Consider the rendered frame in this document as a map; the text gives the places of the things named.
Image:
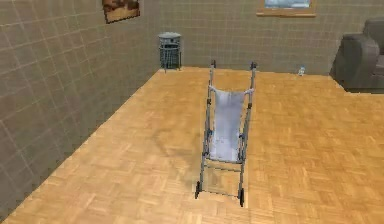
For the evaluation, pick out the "brown framed picture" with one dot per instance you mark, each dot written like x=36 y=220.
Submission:
x=120 y=9

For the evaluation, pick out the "dark grey armchair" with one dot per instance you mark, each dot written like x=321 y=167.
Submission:
x=360 y=60

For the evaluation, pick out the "small white blue object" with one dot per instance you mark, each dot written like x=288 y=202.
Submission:
x=301 y=70

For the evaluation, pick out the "wooden framed window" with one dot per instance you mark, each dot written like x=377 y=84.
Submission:
x=286 y=10

